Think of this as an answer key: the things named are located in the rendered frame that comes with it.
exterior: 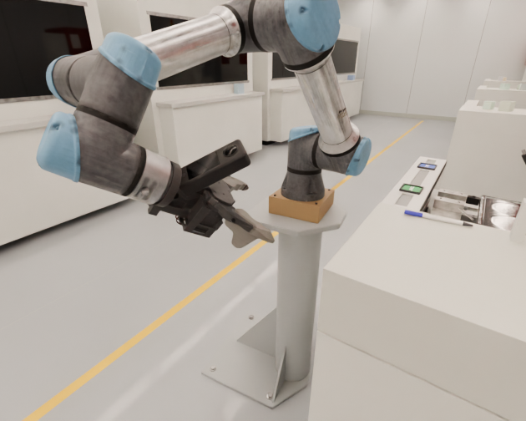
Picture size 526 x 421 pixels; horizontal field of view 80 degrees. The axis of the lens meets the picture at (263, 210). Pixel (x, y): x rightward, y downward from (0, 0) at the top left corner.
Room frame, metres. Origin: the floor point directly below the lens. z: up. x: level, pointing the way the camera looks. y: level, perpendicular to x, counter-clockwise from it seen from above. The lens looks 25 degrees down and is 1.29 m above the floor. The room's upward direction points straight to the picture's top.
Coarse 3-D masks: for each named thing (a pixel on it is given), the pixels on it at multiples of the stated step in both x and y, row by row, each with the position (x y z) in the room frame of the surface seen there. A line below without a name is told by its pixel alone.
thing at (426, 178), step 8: (424, 160) 1.14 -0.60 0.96; (432, 160) 1.15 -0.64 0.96; (440, 160) 1.14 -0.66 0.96; (416, 168) 1.05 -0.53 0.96; (440, 168) 1.05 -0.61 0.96; (408, 176) 0.96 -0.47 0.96; (416, 176) 0.97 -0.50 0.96; (424, 176) 0.97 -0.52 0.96; (432, 176) 0.96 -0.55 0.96; (400, 184) 0.89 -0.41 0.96; (416, 184) 0.90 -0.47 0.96; (424, 184) 0.89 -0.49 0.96; (432, 184) 0.89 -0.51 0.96; (392, 192) 0.82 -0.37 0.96; (400, 192) 0.82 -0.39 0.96; (424, 192) 0.82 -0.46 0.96; (384, 200) 0.77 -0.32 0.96; (392, 200) 0.77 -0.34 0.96; (400, 200) 0.77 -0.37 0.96; (408, 200) 0.77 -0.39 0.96; (416, 200) 0.77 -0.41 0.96; (424, 200) 0.77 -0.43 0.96; (408, 208) 0.72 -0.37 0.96; (416, 208) 0.72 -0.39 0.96
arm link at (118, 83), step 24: (120, 48) 0.43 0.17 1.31; (144, 48) 0.44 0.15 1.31; (72, 72) 0.46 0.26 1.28; (96, 72) 0.42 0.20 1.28; (120, 72) 0.41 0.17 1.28; (144, 72) 0.43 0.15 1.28; (96, 96) 0.40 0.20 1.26; (120, 96) 0.41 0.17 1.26; (144, 96) 0.43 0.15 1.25; (120, 120) 0.40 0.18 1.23
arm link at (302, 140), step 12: (300, 132) 0.97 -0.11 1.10; (312, 132) 0.96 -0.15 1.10; (288, 144) 1.02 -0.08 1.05; (300, 144) 0.97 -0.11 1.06; (312, 144) 0.94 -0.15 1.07; (288, 156) 1.01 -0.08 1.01; (300, 156) 0.96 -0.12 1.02; (312, 156) 0.93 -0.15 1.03; (300, 168) 0.96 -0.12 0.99; (312, 168) 0.96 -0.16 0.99
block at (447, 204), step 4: (436, 196) 0.92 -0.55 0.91; (436, 200) 0.89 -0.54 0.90; (440, 200) 0.89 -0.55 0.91; (444, 200) 0.88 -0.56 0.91; (448, 200) 0.88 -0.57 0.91; (452, 200) 0.88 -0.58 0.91; (456, 200) 0.88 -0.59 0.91; (460, 200) 0.88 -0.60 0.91; (436, 204) 0.89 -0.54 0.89; (440, 204) 0.89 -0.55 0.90; (444, 204) 0.88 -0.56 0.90; (448, 204) 0.87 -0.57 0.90; (452, 204) 0.87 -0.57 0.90; (456, 204) 0.86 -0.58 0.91; (460, 204) 0.86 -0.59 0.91; (464, 204) 0.86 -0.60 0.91; (440, 208) 0.88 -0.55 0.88; (444, 208) 0.88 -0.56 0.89; (448, 208) 0.87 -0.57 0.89; (452, 208) 0.87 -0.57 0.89; (456, 208) 0.86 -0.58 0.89; (460, 212) 0.85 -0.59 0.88
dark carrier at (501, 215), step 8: (488, 200) 0.90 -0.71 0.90; (496, 200) 0.90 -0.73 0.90; (488, 208) 0.85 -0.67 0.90; (496, 208) 0.85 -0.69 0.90; (504, 208) 0.85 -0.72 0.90; (512, 208) 0.85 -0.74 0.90; (488, 216) 0.79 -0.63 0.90; (496, 216) 0.79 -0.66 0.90; (504, 216) 0.79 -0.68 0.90; (512, 216) 0.79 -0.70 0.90; (488, 224) 0.75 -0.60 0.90; (496, 224) 0.75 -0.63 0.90; (504, 224) 0.75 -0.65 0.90; (512, 224) 0.75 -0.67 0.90
